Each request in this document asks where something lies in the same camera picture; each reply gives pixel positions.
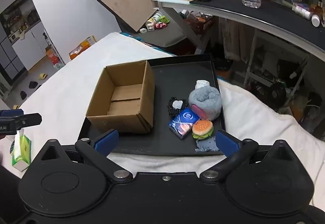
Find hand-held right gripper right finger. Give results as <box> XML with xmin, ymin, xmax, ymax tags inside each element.
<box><xmin>199</xmin><ymin>129</ymin><xmax>297</xmax><ymax>184</ymax></box>

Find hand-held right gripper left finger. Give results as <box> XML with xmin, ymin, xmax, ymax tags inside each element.
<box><xmin>30</xmin><ymin>129</ymin><xmax>134</xmax><ymax>184</ymax></box>

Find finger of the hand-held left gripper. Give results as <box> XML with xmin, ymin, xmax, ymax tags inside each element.
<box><xmin>0</xmin><ymin>109</ymin><xmax>24</xmax><ymax>117</ymax></box>
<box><xmin>0</xmin><ymin>113</ymin><xmax>42</xmax><ymax>128</ymax></box>

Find blue-grey fringed cloth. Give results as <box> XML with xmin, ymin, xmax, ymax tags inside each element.
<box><xmin>195</xmin><ymin>136</ymin><xmax>219</xmax><ymax>153</ymax></box>

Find brown cardboard box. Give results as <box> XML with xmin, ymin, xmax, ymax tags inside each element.
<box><xmin>86</xmin><ymin>60</ymin><xmax>156</xmax><ymax>134</ymax></box>

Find hamburger plush toy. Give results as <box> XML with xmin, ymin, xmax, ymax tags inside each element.
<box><xmin>192</xmin><ymin>120</ymin><xmax>214</xmax><ymax>140</ymax></box>

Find grey plush toy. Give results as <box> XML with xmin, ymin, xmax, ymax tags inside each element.
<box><xmin>188</xmin><ymin>85</ymin><xmax>223</xmax><ymax>121</ymax></box>

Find blue tissue packet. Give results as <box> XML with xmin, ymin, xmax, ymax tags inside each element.
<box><xmin>168</xmin><ymin>108</ymin><xmax>200</xmax><ymax>139</ymax></box>

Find black shallow tray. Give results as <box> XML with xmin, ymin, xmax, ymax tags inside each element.
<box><xmin>77</xmin><ymin>54</ymin><xmax>227</xmax><ymax>157</ymax></box>

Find green tissue box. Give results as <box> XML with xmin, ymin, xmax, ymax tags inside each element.
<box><xmin>11</xmin><ymin>129</ymin><xmax>31</xmax><ymax>172</ymax></box>

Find black and white small toy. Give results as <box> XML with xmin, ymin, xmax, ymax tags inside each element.
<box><xmin>168</xmin><ymin>97</ymin><xmax>188</xmax><ymax>119</ymax></box>

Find red-orange carton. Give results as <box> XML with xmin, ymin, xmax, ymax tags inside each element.
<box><xmin>45</xmin><ymin>47</ymin><xmax>60</xmax><ymax>65</ymax></box>

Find white low cabinet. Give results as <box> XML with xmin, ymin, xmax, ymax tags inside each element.
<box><xmin>11</xmin><ymin>21</ymin><xmax>46</xmax><ymax>70</ymax></box>

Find black dumbbell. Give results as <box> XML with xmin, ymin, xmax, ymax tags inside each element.
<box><xmin>269</xmin><ymin>83</ymin><xmax>287</xmax><ymax>105</ymax></box>

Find orange cardboard box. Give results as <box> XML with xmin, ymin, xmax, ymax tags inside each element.
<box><xmin>69</xmin><ymin>35</ymin><xmax>97</xmax><ymax>60</ymax></box>

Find red plastic basket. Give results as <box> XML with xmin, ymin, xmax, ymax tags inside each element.
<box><xmin>182</xmin><ymin>12</ymin><xmax>214</xmax><ymax>35</ymax></box>

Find white round can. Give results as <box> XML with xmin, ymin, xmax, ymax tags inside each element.
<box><xmin>146</xmin><ymin>12</ymin><xmax>164</xmax><ymax>27</ymax></box>

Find large brown board tray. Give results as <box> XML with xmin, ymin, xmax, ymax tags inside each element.
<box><xmin>91</xmin><ymin>0</ymin><xmax>159</xmax><ymax>33</ymax></box>

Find white tube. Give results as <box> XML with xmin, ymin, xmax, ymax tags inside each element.
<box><xmin>292</xmin><ymin>5</ymin><xmax>312</xmax><ymax>20</ymax></box>

